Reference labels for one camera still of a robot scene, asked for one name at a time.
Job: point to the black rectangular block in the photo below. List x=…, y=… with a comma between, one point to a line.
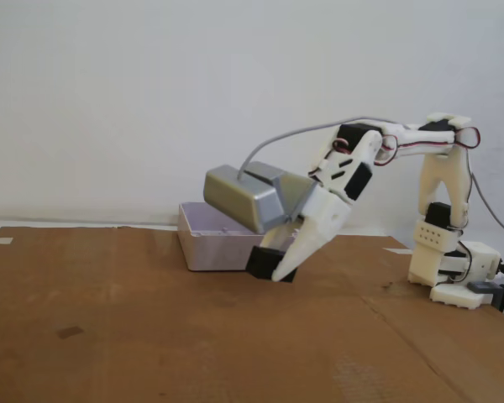
x=260, y=262

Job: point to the white tape piece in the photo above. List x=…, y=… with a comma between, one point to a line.
x=2, y=241

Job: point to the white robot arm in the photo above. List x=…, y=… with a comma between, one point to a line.
x=428, y=260

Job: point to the gray black table clamp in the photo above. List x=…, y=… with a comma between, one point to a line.
x=483, y=288

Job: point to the silver webcam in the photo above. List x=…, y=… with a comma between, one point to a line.
x=239, y=197

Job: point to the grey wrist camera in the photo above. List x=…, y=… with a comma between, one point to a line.
x=296, y=193

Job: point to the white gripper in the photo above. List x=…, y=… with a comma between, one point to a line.
x=327, y=213

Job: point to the pale lavender plastic box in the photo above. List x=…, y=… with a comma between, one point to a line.
x=210, y=252

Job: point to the brown cardboard sheet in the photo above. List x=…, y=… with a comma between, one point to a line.
x=151, y=336

